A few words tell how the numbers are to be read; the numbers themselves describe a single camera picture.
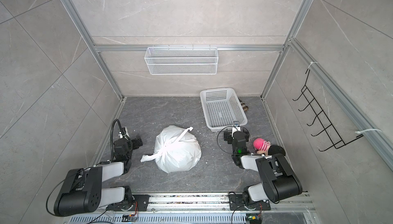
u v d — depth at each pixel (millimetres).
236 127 774
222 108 1118
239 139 684
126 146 712
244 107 1098
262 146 870
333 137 611
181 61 1007
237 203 730
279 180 438
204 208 730
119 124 730
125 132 774
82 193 423
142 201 733
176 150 769
